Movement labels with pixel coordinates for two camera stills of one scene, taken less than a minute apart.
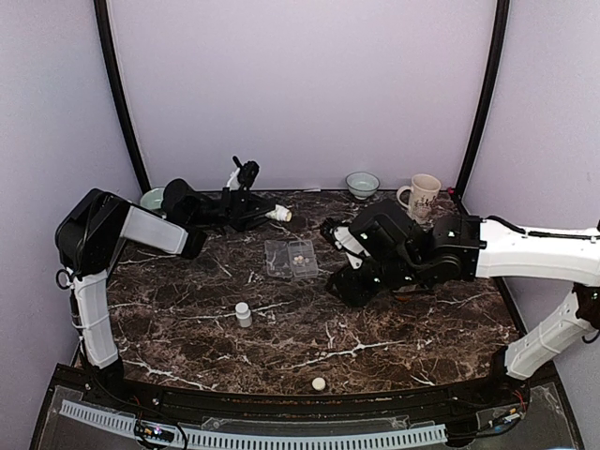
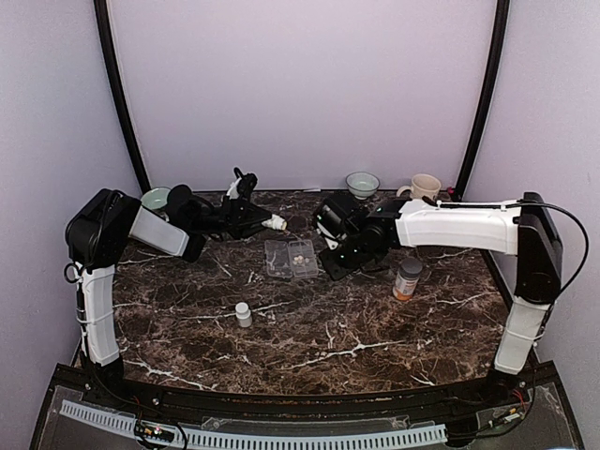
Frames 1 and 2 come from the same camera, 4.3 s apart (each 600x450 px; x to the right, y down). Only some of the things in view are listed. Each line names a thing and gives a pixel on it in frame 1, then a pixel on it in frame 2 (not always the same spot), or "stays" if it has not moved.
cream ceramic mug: (425, 187) stays
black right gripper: (350, 292) to (335, 268)
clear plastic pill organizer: (291, 259) stays
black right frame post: (497, 61) stays
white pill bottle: (280, 213) to (276, 222)
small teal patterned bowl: (362, 185) stays
